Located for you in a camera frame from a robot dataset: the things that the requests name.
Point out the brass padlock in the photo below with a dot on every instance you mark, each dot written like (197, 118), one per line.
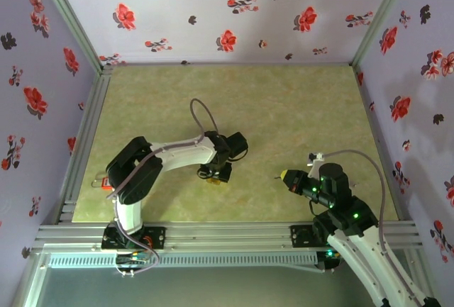
(213, 182)

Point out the small metal key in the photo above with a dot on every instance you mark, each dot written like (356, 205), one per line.
(276, 177)

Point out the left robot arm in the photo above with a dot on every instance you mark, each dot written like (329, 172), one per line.
(177, 154)

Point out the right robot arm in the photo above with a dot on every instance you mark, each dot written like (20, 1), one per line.
(369, 264)

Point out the black controller with green light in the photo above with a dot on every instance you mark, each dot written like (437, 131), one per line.
(330, 255)

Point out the green circuit board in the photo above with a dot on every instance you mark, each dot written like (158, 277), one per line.
(133, 259)

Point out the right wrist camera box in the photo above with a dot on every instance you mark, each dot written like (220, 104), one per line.
(315, 161)

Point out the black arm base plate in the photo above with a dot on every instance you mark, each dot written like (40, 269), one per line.
(301, 235)
(156, 238)

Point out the aluminium frame rail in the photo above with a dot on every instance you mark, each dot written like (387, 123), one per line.
(227, 232)
(88, 119)

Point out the aluminium frame post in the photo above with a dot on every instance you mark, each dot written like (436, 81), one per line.
(67, 16)
(383, 12)

